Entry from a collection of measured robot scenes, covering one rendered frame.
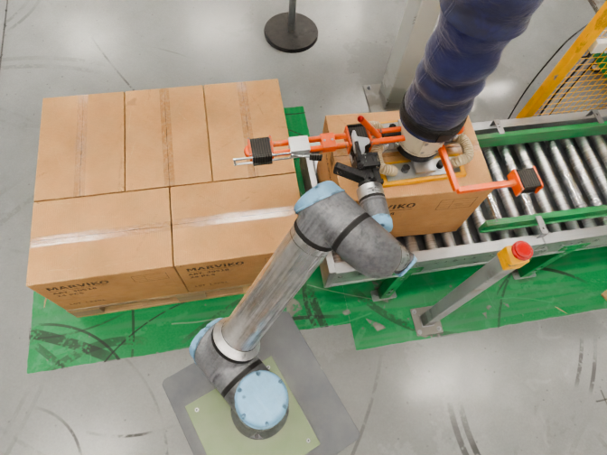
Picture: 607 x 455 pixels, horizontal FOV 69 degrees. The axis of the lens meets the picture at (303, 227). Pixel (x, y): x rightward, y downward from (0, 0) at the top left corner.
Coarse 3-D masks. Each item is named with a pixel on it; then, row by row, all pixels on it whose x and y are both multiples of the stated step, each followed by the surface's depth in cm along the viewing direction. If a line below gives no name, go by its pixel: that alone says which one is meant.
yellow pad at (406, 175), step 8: (408, 160) 170; (440, 160) 168; (400, 168) 168; (408, 168) 165; (440, 168) 168; (456, 168) 169; (384, 176) 166; (392, 176) 166; (400, 176) 166; (408, 176) 167; (416, 176) 167; (424, 176) 167; (432, 176) 168; (440, 176) 168; (456, 176) 169; (464, 176) 170; (384, 184) 165; (392, 184) 165; (400, 184) 166
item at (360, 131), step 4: (352, 124) 159; (356, 124) 159; (360, 124) 159; (348, 128) 159; (352, 128) 159; (356, 128) 159; (360, 128) 159; (364, 128) 159; (344, 132) 160; (348, 132) 157; (356, 132) 159; (360, 132) 159; (364, 132) 159; (368, 132) 158; (348, 136) 156; (360, 136) 158; (364, 136) 158; (368, 136) 158; (344, 140) 161; (348, 140) 156; (372, 140) 156; (352, 144) 156; (368, 144) 156; (348, 148) 158; (352, 148) 156; (368, 148) 159; (348, 152) 159; (352, 152) 158; (368, 152) 160
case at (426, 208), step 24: (336, 120) 178; (384, 120) 180; (456, 144) 177; (480, 168) 173; (384, 192) 166; (408, 192) 166; (432, 192) 167; (456, 192) 168; (480, 192) 171; (408, 216) 183; (432, 216) 186; (456, 216) 189
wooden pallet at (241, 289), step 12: (228, 288) 230; (240, 288) 242; (144, 300) 224; (156, 300) 236; (168, 300) 237; (180, 300) 234; (192, 300) 238; (72, 312) 223; (84, 312) 226; (96, 312) 229; (108, 312) 233
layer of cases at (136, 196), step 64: (64, 128) 216; (128, 128) 219; (192, 128) 221; (256, 128) 224; (64, 192) 202; (128, 192) 204; (192, 192) 206; (256, 192) 208; (64, 256) 189; (128, 256) 191; (192, 256) 193; (256, 256) 197
